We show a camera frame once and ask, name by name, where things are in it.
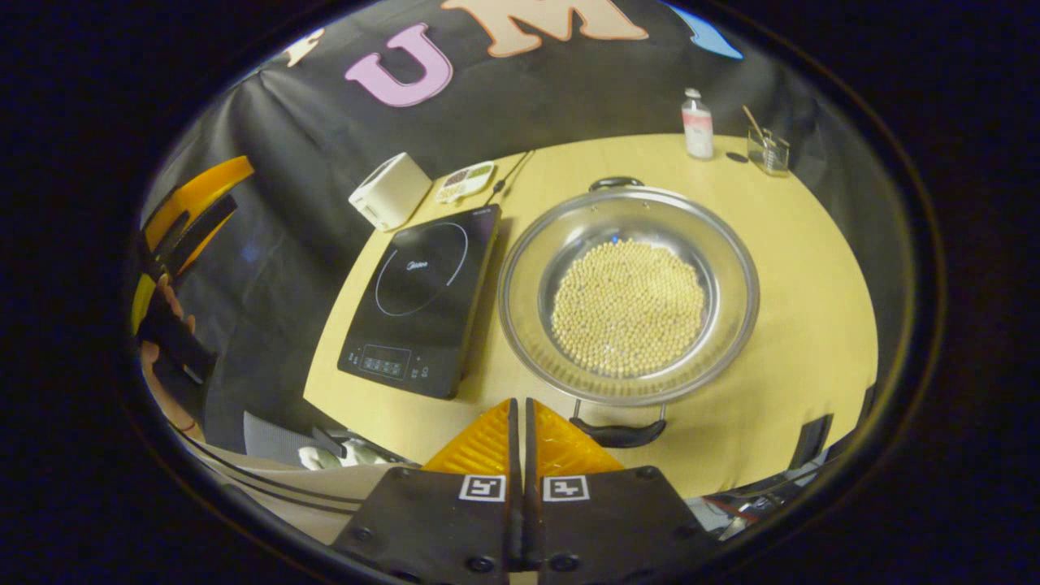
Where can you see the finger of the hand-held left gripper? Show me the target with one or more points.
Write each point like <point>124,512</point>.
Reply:
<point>203,185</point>
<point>203,227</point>

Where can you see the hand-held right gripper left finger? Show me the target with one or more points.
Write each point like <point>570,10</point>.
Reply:
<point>455,520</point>

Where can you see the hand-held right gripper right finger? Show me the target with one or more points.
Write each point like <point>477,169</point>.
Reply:
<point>601,520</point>

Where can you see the black induction cooktop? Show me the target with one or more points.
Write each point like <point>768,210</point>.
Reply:
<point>422,301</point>

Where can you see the stainless steel pot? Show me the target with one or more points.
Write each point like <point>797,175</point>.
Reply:
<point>528,309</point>

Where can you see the heap of yellow soybeans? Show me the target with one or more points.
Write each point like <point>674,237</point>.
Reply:
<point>630,309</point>

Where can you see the white divided dish of beans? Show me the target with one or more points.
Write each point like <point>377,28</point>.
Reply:
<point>465,182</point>

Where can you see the black backdrop cloth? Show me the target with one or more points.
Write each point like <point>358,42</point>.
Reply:
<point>569,97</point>

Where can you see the clear bottle with pink label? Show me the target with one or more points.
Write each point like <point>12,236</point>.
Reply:
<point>698,130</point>

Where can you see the wooden stick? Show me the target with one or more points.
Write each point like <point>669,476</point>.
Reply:
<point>754,122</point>

